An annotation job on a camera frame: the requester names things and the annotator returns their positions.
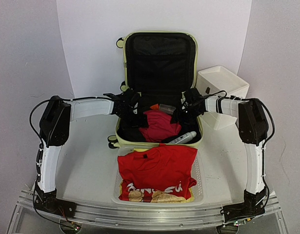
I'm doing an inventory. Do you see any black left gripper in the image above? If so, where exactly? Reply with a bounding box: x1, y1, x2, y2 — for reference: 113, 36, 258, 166
117, 108, 149, 131

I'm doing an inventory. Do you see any orange garment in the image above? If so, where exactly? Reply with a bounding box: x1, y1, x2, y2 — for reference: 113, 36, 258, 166
150, 104, 160, 110

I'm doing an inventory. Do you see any magenta pink garment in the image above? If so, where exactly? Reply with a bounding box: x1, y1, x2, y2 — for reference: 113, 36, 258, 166
139, 110, 181, 143

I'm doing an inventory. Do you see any pale green hard-shell suitcase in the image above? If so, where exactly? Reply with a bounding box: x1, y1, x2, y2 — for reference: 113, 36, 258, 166
108, 32, 203, 148

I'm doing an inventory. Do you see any red printed t-shirt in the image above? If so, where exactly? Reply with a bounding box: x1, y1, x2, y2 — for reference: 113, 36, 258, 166
117, 144, 198, 190

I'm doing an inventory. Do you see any white perforated plastic basket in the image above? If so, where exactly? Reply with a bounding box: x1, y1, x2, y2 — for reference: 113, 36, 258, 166
112, 145, 204, 207

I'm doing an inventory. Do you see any yellow cloth garment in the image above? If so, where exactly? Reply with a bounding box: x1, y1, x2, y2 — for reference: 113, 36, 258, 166
119, 184, 194, 203

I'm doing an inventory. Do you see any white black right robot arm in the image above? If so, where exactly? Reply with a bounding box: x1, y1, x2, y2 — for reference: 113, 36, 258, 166
172, 88, 275, 225

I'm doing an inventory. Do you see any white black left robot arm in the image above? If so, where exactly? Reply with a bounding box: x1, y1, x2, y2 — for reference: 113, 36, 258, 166
33, 89, 147, 217

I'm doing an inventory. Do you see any clear plastic rectangular case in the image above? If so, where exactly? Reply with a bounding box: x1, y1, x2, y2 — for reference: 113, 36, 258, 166
159, 104, 176, 115

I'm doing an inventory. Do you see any white three-drawer storage cabinet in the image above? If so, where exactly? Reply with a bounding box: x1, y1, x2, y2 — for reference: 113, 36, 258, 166
197, 64, 250, 131

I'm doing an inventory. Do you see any white deodorant spray bottle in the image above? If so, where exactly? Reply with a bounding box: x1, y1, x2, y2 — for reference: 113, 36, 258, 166
169, 131, 197, 144

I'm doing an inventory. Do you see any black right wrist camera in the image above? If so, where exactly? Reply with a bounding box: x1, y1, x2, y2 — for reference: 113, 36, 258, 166
181, 88, 202, 110

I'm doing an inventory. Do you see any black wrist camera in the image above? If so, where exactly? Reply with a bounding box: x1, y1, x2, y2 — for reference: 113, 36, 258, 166
181, 88, 202, 110
120, 89, 141, 114

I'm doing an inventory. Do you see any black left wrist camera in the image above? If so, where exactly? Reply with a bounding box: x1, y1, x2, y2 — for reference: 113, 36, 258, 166
120, 89, 141, 114

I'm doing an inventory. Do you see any aluminium front mounting rail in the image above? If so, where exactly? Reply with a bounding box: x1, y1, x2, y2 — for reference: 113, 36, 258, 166
6, 191, 288, 234

